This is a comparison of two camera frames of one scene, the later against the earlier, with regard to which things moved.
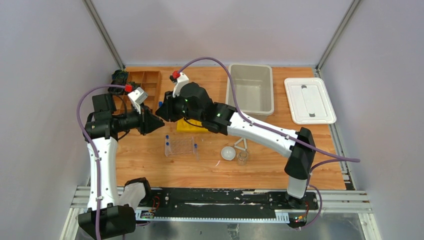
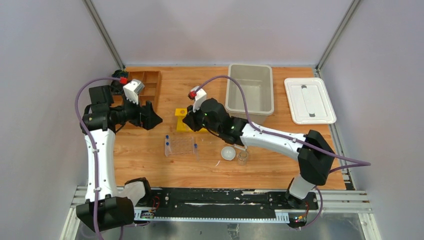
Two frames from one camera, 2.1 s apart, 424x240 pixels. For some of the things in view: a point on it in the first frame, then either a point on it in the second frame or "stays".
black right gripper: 167,111 → 191,118
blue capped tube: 196,152 stays
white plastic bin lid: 309,101 stays
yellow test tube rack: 182,126 stays
